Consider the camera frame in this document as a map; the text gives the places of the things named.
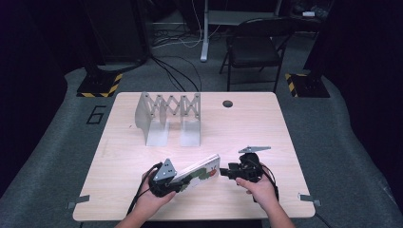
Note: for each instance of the person's left hand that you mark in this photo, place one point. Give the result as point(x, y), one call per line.
point(149, 202)

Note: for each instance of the small white device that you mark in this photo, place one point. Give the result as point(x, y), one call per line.
point(308, 14)

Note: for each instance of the grey desk with white leg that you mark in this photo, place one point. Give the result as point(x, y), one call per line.
point(234, 17)

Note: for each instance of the grey metal expandable bookend rack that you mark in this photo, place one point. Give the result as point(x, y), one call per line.
point(158, 126)

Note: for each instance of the black folding chair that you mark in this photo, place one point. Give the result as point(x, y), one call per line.
point(253, 50)

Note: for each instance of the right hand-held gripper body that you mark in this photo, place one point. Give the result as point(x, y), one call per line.
point(250, 167)

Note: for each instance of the person's right hand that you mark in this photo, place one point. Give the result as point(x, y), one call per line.
point(259, 191)

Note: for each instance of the grey metal table bracket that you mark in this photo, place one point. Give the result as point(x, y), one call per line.
point(309, 199)
point(79, 200)

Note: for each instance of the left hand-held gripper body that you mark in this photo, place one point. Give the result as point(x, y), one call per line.
point(163, 179)

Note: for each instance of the white caterpillar picture book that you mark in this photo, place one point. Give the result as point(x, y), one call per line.
point(202, 172)

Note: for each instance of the black stand base striped edge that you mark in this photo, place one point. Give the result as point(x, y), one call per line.
point(99, 85)
point(309, 86)

